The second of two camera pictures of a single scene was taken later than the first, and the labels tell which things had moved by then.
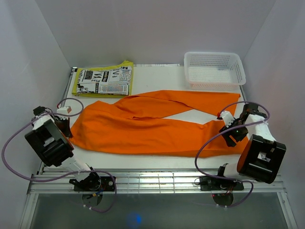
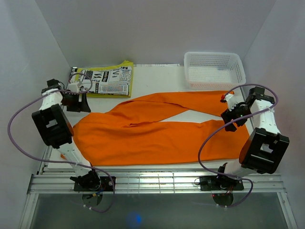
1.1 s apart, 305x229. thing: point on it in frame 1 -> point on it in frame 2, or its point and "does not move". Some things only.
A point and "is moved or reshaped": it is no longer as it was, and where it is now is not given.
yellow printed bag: [111, 80] does not move
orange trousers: [123, 125] is moved or reshaped
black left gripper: [66, 131] -> [81, 106]
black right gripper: [229, 141] -> [227, 115]
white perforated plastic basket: [214, 70] does not move
